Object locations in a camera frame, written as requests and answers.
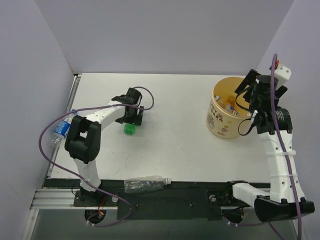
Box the green plastic bottle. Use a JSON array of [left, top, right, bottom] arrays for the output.
[[123, 123, 137, 136]]

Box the orange juice bottle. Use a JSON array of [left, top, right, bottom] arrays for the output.
[[227, 96, 236, 106]]

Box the large clear plastic bottle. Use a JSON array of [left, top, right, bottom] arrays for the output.
[[124, 175, 172, 194]]

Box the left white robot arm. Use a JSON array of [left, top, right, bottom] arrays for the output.
[[64, 87, 144, 206]]

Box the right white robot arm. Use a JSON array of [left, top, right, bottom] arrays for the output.
[[223, 69, 315, 223]]

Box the yellow plastic bin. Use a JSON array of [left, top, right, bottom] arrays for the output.
[[206, 76, 251, 139]]

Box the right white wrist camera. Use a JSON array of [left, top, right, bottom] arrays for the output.
[[270, 59, 292, 89]]

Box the blue label bottle at wall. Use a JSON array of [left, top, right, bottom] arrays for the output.
[[51, 109, 78, 148]]

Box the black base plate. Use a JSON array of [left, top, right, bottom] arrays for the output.
[[44, 178, 271, 221]]

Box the aluminium frame rail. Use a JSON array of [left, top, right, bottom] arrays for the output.
[[30, 73, 119, 211]]

